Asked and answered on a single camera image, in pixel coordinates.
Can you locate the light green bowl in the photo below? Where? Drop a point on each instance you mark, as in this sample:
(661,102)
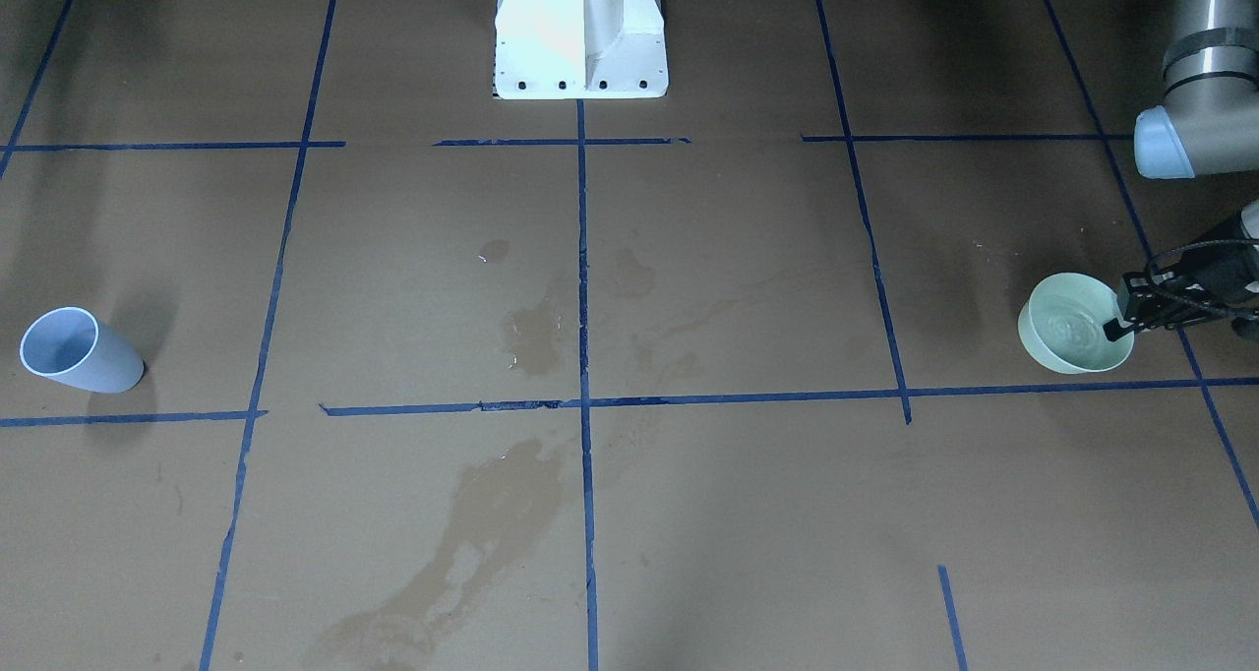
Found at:
(1062,325)

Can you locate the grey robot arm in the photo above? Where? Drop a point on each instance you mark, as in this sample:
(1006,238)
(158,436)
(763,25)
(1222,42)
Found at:
(1205,125)

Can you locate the light blue plastic cup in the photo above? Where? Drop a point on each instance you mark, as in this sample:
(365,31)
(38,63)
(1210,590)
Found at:
(72,347)

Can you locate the brown paper table cover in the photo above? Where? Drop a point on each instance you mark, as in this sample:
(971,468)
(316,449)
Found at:
(728,379)

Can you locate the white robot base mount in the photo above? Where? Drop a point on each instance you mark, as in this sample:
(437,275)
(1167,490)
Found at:
(559,49)

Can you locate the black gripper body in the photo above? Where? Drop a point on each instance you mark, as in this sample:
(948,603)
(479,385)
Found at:
(1223,271)

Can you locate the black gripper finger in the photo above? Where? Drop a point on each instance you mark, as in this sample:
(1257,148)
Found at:
(1139,295)
(1164,318)

